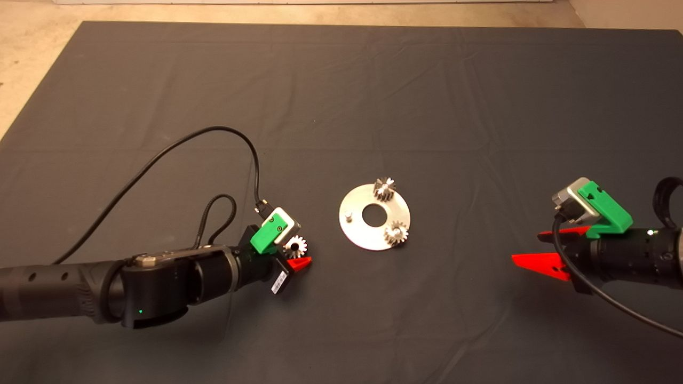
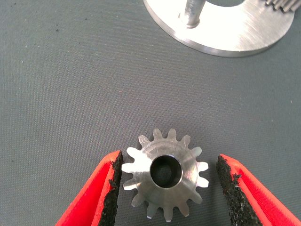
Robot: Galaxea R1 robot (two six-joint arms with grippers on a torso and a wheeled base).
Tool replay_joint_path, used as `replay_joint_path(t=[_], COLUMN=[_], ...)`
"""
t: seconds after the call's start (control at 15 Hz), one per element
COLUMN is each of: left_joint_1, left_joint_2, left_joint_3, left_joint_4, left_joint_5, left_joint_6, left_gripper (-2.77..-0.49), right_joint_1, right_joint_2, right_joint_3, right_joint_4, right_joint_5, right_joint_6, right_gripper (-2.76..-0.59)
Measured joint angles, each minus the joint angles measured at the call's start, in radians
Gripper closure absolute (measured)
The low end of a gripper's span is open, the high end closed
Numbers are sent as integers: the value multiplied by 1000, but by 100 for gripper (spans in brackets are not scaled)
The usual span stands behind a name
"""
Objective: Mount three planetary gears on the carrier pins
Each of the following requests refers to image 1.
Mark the round metal carrier plate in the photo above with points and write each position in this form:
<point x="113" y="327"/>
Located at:
<point x="355" y="234"/>

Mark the green left camera mount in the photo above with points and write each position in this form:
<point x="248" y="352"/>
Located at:
<point x="264" y="237"/>

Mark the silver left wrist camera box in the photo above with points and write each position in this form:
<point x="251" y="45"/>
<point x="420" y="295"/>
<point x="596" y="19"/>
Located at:
<point x="288" y="226"/>

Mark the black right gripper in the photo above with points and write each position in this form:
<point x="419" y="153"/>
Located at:
<point x="624" y="261"/>

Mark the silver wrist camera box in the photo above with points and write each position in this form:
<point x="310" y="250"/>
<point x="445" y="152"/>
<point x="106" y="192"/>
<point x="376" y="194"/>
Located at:
<point x="573" y="200"/>
<point x="288" y="226"/>

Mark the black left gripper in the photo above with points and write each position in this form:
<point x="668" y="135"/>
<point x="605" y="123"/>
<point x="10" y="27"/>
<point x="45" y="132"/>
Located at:
<point x="261" y="269"/>

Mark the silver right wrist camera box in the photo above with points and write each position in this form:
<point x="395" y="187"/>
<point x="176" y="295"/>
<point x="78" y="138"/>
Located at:
<point x="573" y="200"/>

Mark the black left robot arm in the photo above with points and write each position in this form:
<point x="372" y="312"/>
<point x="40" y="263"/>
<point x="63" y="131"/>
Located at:
<point x="133" y="282"/>

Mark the green right camera mount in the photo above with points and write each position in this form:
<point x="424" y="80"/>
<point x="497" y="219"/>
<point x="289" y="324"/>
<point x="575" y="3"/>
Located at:
<point x="608" y="210"/>

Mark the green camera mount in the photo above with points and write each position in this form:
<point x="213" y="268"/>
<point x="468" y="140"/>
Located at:
<point x="608" y="210"/>
<point x="264" y="237"/>

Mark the dark grey table cloth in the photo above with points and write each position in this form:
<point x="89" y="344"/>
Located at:
<point x="320" y="80"/>

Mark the steel planetary gear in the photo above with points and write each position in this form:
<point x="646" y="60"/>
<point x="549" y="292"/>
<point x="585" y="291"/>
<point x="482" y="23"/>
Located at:
<point x="301" y="244"/>
<point x="392" y="234"/>
<point x="380" y="194"/>

